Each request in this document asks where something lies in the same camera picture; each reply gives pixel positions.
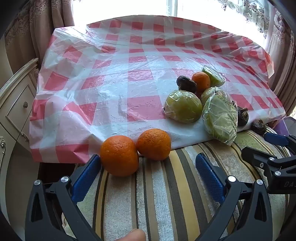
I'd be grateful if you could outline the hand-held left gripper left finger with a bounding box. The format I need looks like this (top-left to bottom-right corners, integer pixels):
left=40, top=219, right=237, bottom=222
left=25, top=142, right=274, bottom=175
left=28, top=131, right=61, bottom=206
left=25, top=154, right=102, bottom=241

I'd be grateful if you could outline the person's left hand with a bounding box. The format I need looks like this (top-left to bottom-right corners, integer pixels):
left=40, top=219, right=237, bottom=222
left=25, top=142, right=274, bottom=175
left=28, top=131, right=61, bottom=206
left=115, top=228, right=147, bottom=241

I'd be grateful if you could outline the cut plastic-wrapped green fruit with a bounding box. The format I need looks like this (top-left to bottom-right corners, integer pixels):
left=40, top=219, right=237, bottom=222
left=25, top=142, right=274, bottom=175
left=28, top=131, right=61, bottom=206
left=202, top=65, right=226, bottom=88

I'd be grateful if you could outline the long plastic-wrapped green fruit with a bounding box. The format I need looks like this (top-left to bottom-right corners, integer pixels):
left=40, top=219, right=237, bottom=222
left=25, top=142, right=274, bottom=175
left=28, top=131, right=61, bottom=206
left=202, top=89, right=238, bottom=146

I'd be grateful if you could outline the striped towel blanket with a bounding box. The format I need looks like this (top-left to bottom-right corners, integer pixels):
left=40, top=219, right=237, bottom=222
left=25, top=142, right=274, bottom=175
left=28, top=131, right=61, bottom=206
left=62, top=128, right=292, bottom=241

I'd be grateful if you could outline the dark wrinkled passion fruit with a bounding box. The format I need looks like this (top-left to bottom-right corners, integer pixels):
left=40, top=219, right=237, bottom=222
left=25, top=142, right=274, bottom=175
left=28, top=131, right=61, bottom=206
left=236, top=105, right=250, bottom=127
left=251, top=119, right=267, bottom=136
left=176, top=76, right=198, bottom=92

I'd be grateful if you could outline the red white checkered plastic tablecloth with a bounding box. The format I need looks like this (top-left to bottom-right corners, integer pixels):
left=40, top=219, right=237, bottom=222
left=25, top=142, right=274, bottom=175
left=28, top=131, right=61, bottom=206
left=29, top=17, right=287, bottom=164

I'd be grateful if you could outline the beige patterned curtain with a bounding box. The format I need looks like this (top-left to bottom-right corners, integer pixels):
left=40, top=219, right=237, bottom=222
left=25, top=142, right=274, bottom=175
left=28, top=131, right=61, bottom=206
left=5, top=0, right=77, bottom=77

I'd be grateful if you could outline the white lace curtain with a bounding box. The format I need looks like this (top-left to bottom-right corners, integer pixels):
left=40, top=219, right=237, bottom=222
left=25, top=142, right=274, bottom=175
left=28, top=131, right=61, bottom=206
left=217, top=0, right=289, bottom=54

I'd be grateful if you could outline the small orange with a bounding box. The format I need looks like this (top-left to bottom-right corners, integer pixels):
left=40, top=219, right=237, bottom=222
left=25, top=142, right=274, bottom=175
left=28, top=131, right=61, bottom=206
left=191, top=71, right=211, bottom=91

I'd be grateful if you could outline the round plastic-wrapped green fruit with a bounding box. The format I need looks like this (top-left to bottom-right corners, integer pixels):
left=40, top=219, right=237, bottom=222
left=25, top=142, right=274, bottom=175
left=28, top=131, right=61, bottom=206
left=164, top=90, right=203, bottom=123
left=200, top=86, right=219, bottom=105

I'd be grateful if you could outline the large orange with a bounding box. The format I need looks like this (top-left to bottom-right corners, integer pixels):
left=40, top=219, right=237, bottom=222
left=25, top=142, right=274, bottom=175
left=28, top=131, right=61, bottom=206
left=100, top=136, right=139, bottom=178
left=136, top=128, right=172, bottom=161

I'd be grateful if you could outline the bright window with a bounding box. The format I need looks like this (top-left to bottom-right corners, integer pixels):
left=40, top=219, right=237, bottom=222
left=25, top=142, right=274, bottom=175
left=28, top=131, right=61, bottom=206
left=73, top=0, right=232, bottom=26

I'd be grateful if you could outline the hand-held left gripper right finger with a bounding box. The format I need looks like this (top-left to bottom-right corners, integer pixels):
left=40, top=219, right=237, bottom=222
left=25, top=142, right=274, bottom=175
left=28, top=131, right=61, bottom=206
left=195, top=153, right=274, bottom=241

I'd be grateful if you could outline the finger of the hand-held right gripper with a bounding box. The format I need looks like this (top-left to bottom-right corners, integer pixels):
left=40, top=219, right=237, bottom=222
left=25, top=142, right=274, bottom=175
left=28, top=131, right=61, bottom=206
left=264, top=132, right=296, bottom=151
left=242, top=146, right=296, bottom=179

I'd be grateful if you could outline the cream wooden dresser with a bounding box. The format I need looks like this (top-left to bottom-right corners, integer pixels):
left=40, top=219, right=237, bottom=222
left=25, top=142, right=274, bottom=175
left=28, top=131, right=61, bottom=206
left=0, top=58, right=41, bottom=209

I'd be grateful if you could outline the brown pleated curtain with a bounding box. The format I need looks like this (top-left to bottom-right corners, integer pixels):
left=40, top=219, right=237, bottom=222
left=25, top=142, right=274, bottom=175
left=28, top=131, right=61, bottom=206
left=273, top=30, right=296, bottom=116

